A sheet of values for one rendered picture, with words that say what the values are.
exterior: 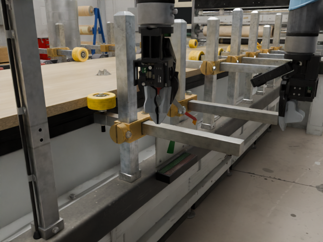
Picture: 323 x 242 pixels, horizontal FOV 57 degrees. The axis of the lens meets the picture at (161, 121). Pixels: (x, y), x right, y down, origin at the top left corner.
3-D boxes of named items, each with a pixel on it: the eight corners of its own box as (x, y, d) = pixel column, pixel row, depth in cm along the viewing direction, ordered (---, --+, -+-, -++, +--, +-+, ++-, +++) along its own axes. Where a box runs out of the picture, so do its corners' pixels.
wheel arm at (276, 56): (313, 62, 142) (315, 54, 141) (312, 63, 140) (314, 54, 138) (217, 56, 169) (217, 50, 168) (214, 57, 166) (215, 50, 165)
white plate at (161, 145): (197, 140, 107) (198, 114, 104) (156, 167, 86) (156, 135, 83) (195, 139, 107) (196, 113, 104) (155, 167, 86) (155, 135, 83)
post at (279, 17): (274, 88, 200) (282, 13, 186) (272, 89, 197) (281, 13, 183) (268, 87, 202) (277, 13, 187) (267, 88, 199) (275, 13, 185)
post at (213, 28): (213, 139, 122) (220, 17, 108) (209, 142, 119) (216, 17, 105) (205, 138, 124) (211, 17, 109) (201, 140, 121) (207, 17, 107)
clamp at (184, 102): (196, 108, 102) (197, 94, 101) (177, 118, 92) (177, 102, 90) (182, 106, 105) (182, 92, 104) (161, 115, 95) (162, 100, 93)
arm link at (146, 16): (142, 5, 63) (180, 5, 61) (142, 28, 64) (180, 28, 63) (131, 3, 56) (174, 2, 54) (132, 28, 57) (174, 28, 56)
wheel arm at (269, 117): (279, 125, 85) (280, 110, 84) (276, 128, 82) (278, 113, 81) (155, 104, 108) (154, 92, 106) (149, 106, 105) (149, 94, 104)
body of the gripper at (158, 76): (132, 89, 60) (130, 27, 56) (143, 81, 68) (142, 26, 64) (169, 90, 58) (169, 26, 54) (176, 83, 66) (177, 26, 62)
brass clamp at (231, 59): (247, 65, 139) (247, 54, 137) (237, 68, 128) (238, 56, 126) (234, 64, 142) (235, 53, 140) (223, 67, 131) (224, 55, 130)
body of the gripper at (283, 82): (311, 104, 74) (319, 55, 70) (275, 100, 78) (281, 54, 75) (315, 99, 80) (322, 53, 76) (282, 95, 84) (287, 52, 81)
